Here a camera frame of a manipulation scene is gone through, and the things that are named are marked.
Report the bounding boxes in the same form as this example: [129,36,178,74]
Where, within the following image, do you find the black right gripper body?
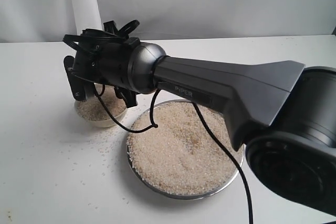
[69,37,137,90]

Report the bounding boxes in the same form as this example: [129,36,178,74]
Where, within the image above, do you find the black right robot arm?
[63,34,335,215]

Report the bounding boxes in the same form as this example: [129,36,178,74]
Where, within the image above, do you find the rice in cream bowl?
[76,86,126,121]

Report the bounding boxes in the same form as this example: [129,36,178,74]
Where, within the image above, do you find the cream ceramic bowl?
[74,101,127,128]

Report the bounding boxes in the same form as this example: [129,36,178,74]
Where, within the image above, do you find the spilled rice grains on table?
[26,77,148,177]

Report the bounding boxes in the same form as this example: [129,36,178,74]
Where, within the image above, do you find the rice in steel tray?
[127,102,241,196]

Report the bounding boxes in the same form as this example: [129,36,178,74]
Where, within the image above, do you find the white backdrop cloth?
[1,0,335,42]

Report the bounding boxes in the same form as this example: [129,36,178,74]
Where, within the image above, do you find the round steel tray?
[125,99,244,200]

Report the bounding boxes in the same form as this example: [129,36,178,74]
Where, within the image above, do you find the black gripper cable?
[62,19,254,224]

